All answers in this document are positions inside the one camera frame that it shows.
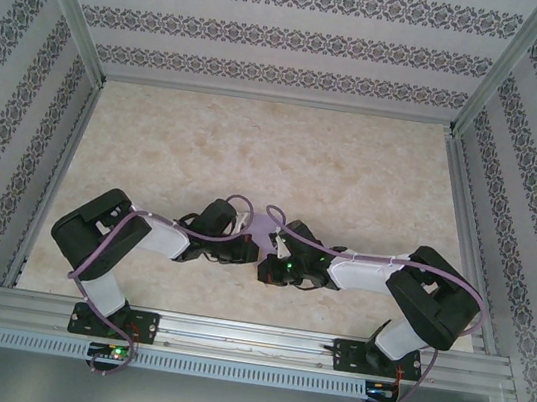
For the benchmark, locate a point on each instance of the purple paper sheet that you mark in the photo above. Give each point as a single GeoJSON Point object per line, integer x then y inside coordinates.
{"type": "Point", "coordinates": [262, 228]}

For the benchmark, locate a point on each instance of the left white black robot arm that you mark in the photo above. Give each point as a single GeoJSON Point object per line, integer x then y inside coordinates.
{"type": "Point", "coordinates": [106, 237]}

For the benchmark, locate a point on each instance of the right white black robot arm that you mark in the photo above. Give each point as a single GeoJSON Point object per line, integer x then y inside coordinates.
{"type": "Point", "coordinates": [434, 307]}

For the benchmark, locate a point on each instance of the small controller board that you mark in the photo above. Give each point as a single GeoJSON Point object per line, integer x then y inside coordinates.
{"type": "Point", "coordinates": [381, 393]}

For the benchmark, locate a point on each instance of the controller board with green light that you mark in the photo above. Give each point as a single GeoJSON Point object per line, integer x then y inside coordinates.
{"type": "Point", "coordinates": [116, 353]}

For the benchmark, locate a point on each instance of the long aluminium mounting rail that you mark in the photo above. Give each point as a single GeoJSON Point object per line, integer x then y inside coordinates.
{"type": "Point", "coordinates": [247, 342]}

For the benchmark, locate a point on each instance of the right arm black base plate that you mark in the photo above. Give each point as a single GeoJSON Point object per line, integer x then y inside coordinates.
{"type": "Point", "coordinates": [348, 357]}

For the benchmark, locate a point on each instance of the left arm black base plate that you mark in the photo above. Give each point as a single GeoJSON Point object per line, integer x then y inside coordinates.
{"type": "Point", "coordinates": [148, 327]}

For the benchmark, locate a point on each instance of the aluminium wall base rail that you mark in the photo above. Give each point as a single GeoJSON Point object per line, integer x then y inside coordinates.
{"type": "Point", "coordinates": [283, 101]}

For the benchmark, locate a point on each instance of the aluminium side rail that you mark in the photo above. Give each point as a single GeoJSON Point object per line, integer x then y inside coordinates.
{"type": "Point", "coordinates": [464, 200]}
{"type": "Point", "coordinates": [73, 141]}

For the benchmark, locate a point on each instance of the aluminium frame post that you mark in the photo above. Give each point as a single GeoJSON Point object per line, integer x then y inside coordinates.
{"type": "Point", "coordinates": [503, 69]}
{"type": "Point", "coordinates": [70, 4]}

